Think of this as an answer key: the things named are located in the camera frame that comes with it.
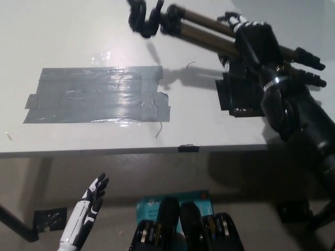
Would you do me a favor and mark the black floor tape patch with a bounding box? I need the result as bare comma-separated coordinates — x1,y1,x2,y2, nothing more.
33,207,68,232
277,200,314,223

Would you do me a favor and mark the grey duct tape patch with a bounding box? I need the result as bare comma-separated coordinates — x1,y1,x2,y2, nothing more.
23,65,171,124

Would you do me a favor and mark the dark table leg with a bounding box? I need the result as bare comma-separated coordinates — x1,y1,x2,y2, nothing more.
311,201,335,231
0,202,39,243

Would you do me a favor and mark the clear tape piece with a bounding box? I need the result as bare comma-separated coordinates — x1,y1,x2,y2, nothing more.
90,51,110,65

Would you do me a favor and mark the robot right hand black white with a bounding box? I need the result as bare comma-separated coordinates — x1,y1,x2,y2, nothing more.
217,12,286,79

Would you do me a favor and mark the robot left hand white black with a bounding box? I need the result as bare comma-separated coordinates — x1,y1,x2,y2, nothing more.
58,172,110,251

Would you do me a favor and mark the black tape square patch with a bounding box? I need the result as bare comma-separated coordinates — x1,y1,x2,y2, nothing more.
215,62,268,119

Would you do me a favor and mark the bronze and black camera tripod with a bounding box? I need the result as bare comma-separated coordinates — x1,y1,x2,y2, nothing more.
127,0,327,88

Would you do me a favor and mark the teal wifi router box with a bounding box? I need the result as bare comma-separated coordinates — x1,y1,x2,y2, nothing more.
136,189,214,233

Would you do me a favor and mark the small black tape strip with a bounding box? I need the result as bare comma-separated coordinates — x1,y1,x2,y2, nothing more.
177,143,200,153

